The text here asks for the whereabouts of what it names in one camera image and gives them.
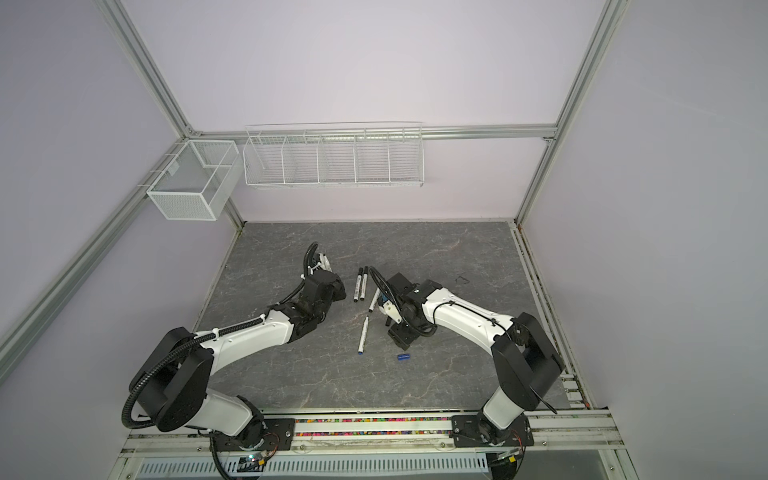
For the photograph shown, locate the white vented cable duct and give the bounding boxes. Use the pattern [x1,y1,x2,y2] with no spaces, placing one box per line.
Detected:
[136,452,490,479]

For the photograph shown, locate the white mesh box basket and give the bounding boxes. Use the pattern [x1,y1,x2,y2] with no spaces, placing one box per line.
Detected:
[148,140,244,221]

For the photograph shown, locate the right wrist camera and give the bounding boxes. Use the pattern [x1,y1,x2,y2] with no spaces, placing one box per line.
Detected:
[378,295,402,326]

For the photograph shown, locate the white wire wall basket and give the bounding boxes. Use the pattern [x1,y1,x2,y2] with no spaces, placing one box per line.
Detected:
[243,122,425,188]

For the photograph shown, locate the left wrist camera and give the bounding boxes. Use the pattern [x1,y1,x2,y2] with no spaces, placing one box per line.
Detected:
[313,253,332,272]

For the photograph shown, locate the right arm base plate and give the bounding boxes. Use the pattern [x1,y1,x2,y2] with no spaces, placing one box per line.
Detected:
[449,413,534,448]

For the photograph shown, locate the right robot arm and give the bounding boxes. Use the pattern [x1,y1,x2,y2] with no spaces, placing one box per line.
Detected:
[368,267,565,445]

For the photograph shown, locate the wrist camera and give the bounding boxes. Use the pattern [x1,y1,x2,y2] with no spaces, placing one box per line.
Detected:
[313,253,332,272]
[378,295,402,326]

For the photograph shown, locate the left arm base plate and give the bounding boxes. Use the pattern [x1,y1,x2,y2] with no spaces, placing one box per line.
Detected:
[213,417,296,453]

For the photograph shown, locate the white marker pen blue tip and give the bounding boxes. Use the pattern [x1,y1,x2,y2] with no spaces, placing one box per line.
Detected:
[357,315,370,355]

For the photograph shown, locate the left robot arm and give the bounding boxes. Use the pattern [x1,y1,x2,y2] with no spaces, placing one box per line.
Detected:
[121,243,346,449]

